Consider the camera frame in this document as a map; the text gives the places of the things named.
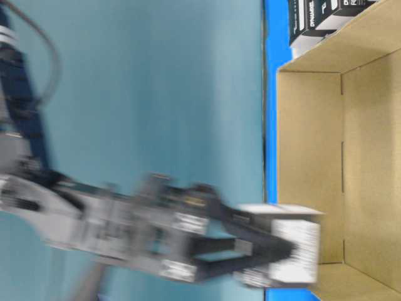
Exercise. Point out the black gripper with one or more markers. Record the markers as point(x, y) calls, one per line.
point(169, 234)

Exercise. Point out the black white Dynamixel box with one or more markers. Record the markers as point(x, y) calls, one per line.
point(296, 224)

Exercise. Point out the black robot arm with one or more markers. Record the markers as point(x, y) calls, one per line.
point(67, 214)

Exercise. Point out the open brown cardboard box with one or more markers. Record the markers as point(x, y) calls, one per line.
point(338, 151)

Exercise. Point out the black white box outside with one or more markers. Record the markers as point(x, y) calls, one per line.
point(310, 22)

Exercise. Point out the blue table mat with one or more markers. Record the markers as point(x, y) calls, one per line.
point(276, 52)

